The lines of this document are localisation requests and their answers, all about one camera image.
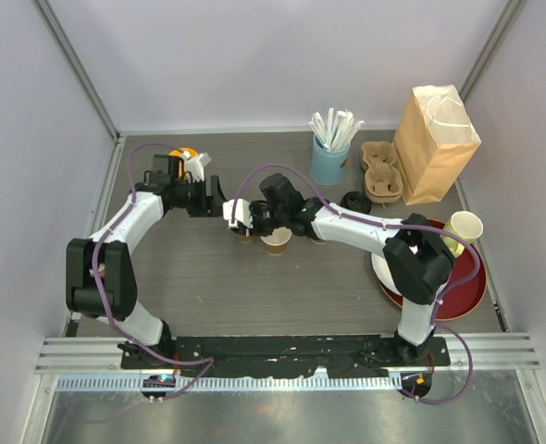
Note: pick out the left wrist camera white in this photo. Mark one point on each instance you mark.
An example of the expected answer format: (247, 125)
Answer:
(195, 167)

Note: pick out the white wrapped straws bundle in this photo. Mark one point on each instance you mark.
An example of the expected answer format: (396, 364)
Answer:
(336, 130)

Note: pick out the brown paper cup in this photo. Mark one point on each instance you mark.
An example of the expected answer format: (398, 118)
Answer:
(277, 242)
(242, 238)

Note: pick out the blue straw holder cup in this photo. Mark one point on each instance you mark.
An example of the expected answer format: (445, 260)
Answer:
(327, 167)

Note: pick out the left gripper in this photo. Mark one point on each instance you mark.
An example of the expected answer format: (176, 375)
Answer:
(207, 205)

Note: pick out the black lid stack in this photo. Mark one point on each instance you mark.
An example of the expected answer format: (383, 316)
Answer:
(356, 201)

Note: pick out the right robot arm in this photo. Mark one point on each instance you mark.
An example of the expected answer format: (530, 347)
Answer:
(370, 234)

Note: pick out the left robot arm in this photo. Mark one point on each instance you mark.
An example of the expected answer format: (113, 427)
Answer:
(100, 280)

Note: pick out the orange bowl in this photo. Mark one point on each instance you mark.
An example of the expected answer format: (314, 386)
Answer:
(182, 155)

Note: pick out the white paper plate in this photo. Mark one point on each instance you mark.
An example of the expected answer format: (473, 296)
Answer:
(383, 273)

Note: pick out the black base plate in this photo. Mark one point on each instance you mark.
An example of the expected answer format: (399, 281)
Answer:
(289, 357)

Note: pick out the brown paper bag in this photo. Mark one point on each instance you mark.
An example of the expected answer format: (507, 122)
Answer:
(434, 141)

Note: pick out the aluminium front rail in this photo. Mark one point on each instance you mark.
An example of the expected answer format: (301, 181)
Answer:
(111, 364)

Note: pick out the cardboard cup carrier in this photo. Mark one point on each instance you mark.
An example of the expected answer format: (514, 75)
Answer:
(383, 182)

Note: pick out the yellow-green mug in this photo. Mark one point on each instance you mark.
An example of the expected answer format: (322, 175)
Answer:
(466, 226)

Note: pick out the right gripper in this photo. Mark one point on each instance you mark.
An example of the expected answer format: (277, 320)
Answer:
(256, 229)

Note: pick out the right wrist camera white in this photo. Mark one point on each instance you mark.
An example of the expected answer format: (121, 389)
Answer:
(237, 213)

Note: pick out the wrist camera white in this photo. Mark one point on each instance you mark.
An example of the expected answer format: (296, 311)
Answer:
(195, 167)
(237, 213)

